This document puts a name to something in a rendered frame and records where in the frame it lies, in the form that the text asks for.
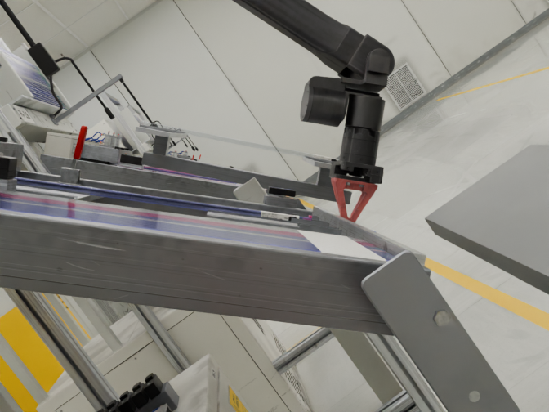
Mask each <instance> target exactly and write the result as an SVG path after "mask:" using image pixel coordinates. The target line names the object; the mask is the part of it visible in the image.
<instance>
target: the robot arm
mask: <svg viewBox="0 0 549 412"><path fill-rule="evenodd" d="M232 1H233V2H236V3H237V4H239V5H240V6H241V7H243V8H244V9H246V10H247V11H249V12H251V13H252V14H253V15H255V16H256V17H258V18H259V19H261V20H263V21H265V22H266V23H267V24H268V25H270V26H272V27H273V28H275V29H277V30H278V31H279V32H280V33H282V34H284V35H285V36H287V37H289V38H290V39H291V40H293V41H294V42H296V43H298V44H299V45H301V46H302V47H304V48H305V49H306V50H308V51H309V52H311V53H312V54H314V55H315V56H317V57H318V58H319V59H320V61H321V62H323V63H324V64H325V65H326V66H327V67H329V68H330V69H332V70H334V71H335V72H337V73H338V75H337V76H339V77H340V78H330V77H322V76H313V77H312V78H311V79H310V80H309V81H308V82H307V83H306V85H305V88H304V93H303V97H302V100H301V112H300V118H301V121H302V122H307V123H317V124H322V125H327V126H332V127H338V126H339V125H340V123H341V122H342V121H343V120H344V118H345V116H346V121H345V128H344V133H343V138H342V144H341V153H340V159H339V161H334V162H332V165H331V169H330V175H329V176H330V177H333V178H331V183H332V186H333V191H334V194H335V198H336V201H337V206H338V210H339V213H340V217H344V218H345V219H347V220H349V221H352V222H356V220H357V219H358V217H359V215H360V214H361V213H362V211H363V209H364V207H365V206H366V204H367V203H368V202H369V200H370V199H371V198H372V196H373V194H374V193H375V191H376V190H377V187H378V185H375V184H382V178H383V173H384V172H383V169H384V168H383V167H378V166H375V165H376V160H377V150H378V145H379V140H380V134H381V133H380V131H381V129H382V119H383V114H384V109H385V103H386V101H385V100H383V99H382V97H380V94H378V93H379V92H380V91H381V90H382V89H384V88H385V87H386V86H387V79H388V76H389V75H390V74H391V73H392V71H393V69H394V67H395V58H394V56H393V53H392V52H391V50H390V49H389V48H388V47H386V46H385V45H383V44H382V43H380V42H378V41H377V40H376V39H375V38H373V37H371V36H370V35H368V34H366V35H365V36H364V35H362V34H361V33H360V32H358V31H357V30H355V29H353V28H352V27H350V26H349V25H345V24H342V23H341V22H339V21H337V20H335V19H333V18H332V17H331V16H328V15H327V14H325V13H324V12H322V11H321V10H320V9H318V8H317V7H315V6H313V5H312V4H310V3H309V2H307V1H306V0H232ZM348 99H349V100H348ZM347 105H348V106H347ZM346 110H347V111H346ZM346 174H349V175H351V176H355V177H350V176H347V175H346ZM362 176H364V178H360V177H362ZM344 189H349V190H360V191H361V192H362V194H361V196H360V197H359V200H358V202H357V204H356V205H355V208H354V210H353V212H352V214H351V215H350V217H348V216H347V211H346V202H345V196H344Z"/></svg>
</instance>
